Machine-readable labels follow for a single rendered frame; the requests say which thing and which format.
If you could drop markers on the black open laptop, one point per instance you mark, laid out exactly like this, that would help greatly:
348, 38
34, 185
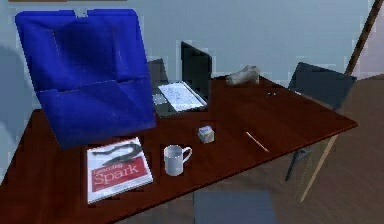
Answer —
186, 86

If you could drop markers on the white and red book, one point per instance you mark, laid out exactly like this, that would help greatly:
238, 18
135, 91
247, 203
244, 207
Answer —
116, 168

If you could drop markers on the small grey cube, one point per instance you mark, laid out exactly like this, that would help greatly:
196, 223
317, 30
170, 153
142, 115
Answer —
206, 134

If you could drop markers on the white mug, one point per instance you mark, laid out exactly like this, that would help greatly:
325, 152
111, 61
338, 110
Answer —
174, 160

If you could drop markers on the dark red wooden table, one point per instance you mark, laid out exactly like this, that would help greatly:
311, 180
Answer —
253, 113

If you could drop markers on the grey stone statue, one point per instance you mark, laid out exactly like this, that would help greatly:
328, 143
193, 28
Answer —
244, 76

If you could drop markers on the orange pencil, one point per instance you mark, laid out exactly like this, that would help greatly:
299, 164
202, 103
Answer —
256, 141

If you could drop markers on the dark blue-grey chair seat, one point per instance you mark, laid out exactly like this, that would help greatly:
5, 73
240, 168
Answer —
233, 206

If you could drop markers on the dark grey chair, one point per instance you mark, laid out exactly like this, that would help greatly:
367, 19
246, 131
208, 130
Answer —
320, 86

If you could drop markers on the brown wooden pole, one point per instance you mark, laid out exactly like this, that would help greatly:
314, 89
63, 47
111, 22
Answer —
363, 36

